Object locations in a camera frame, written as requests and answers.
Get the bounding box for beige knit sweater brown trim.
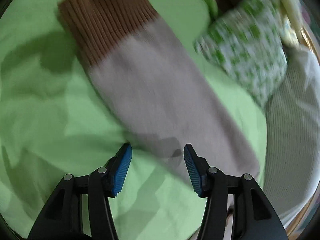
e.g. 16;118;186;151
59;0;260;179

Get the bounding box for striped grey white duvet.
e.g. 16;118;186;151
263;46;319;227

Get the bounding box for light green bed sheet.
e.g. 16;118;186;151
1;0;266;239

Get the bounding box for green white patterned pillow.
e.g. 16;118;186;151
194;0;287;108

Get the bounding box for yellow cartoon print blanket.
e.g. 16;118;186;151
235;0;308;48

